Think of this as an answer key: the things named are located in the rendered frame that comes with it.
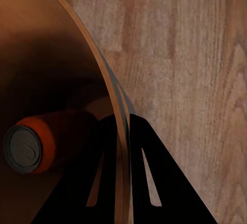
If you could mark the can of soda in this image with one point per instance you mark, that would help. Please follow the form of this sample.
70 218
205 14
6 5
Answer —
39 142

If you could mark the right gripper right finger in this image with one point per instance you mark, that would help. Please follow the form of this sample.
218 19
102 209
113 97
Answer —
180 202

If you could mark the trash can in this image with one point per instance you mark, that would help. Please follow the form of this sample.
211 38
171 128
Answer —
49 62

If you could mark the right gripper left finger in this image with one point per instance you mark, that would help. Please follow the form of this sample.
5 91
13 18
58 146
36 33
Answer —
67 202

